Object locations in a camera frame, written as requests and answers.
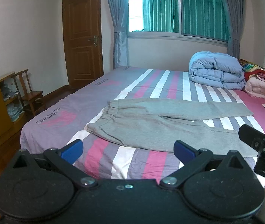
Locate folded light blue duvet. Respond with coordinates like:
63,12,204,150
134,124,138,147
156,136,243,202
188,51,246,90

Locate left grey curtain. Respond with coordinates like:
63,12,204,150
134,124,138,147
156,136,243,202
108,0,128,69

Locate window with green glass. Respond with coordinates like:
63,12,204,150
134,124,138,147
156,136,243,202
128,0,229,43

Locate colourful red blanket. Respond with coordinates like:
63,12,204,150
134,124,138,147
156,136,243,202
238,59,265,81

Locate striped bed with sheet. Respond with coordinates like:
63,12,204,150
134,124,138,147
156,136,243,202
21,67,265,181

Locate grey curtain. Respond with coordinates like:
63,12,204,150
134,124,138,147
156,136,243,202
222,0,246,58
108,0,128,69

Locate brown wooden door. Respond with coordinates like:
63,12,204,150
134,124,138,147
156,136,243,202
63,0,104,89

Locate small wooden chair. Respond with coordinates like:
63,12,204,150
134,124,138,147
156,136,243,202
12,69,46,117

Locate right grey curtain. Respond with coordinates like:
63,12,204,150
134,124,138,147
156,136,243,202
222,0,246,58

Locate grey sweatpants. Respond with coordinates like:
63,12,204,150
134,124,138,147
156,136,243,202
87,98,257,157

